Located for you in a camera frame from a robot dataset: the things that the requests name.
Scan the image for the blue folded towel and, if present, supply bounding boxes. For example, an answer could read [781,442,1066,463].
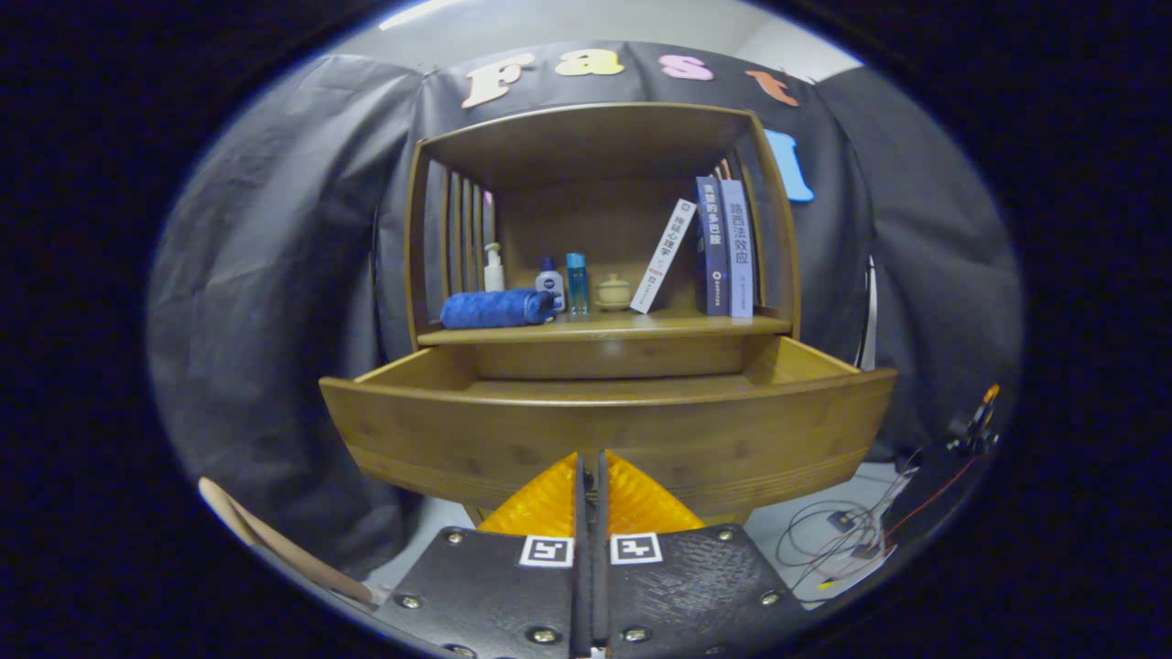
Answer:
[439,288,558,330]

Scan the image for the wooden countertop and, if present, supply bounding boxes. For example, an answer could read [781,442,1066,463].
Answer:
[417,307,794,347]

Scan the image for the black light stand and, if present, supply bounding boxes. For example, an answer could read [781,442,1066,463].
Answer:
[856,256,878,372]

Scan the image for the black backdrop cloth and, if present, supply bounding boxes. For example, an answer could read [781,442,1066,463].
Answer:
[146,41,1025,587]

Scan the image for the white bottle with blue cap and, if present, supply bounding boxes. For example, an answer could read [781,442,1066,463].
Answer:
[536,257,566,312]

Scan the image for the beige curved object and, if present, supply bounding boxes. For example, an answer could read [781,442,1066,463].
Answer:
[199,476,376,605]

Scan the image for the dark blue book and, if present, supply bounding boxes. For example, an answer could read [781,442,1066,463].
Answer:
[694,176,731,317]

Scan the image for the white book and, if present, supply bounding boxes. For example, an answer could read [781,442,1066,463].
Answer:
[629,199,698,315]

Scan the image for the clear blue bottle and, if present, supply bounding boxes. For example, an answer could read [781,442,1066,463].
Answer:
[565,253,589,319]

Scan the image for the black orange clamp device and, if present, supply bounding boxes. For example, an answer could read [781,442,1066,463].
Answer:
[948,384,1001,454]

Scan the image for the tangled floor cables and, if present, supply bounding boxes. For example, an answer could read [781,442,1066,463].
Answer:
[776,439,971,591]

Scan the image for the wooden cabinet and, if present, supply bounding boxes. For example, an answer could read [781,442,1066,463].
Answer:
[403,101,802,530]

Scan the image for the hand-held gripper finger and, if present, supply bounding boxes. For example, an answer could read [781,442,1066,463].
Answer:
[591,450,816,659]
[371,451,592,659]

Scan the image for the wooden drawer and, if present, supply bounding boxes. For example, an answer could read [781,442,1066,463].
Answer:
[318,334,898,524]

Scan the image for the light purple book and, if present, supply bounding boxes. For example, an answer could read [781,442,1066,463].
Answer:
[720,178,754,319]

